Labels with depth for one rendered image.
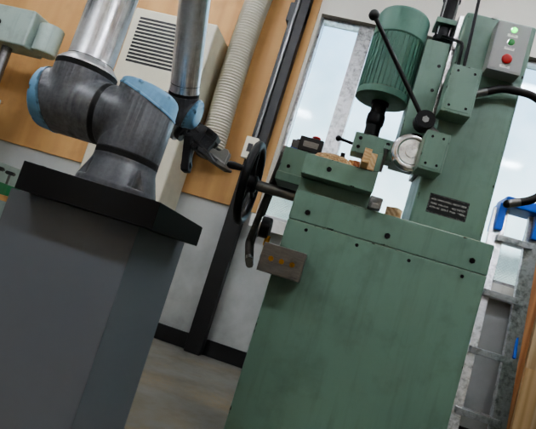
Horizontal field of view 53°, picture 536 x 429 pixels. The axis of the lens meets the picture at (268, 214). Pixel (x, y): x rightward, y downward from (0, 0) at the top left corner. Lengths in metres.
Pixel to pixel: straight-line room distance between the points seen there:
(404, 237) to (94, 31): 0.97
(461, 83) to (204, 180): 1.89
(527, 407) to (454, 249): 1.36
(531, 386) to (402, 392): 1.31
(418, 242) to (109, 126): 0.88
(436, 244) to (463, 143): 0.36
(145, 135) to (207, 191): 2.00
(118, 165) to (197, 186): 2.04
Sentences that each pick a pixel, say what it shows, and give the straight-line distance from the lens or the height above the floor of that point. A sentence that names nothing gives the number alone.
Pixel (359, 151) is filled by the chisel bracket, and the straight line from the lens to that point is 1.79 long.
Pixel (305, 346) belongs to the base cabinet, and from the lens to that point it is 1.55.
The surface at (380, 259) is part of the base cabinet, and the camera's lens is 1.56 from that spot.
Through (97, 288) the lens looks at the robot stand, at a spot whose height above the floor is 0.41.
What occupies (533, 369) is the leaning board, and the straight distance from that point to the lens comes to 2.88.
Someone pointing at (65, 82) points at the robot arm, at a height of 0.82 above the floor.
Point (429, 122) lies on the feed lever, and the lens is 1.71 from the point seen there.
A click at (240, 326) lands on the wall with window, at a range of 3.13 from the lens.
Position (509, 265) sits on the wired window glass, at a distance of 3.26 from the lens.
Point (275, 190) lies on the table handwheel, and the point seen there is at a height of 0.81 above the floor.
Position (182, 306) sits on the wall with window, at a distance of 3.21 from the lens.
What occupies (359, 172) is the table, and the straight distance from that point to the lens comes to 1.55.
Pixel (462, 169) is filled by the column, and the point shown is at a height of 1.01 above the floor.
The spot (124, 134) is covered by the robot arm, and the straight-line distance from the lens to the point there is 1.25.
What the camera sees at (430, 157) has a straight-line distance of 1.64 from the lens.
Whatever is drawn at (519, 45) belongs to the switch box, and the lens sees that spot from 1.86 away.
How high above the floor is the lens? 0.53
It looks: 6 degrees up
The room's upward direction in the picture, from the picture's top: 17 degrees clockwise
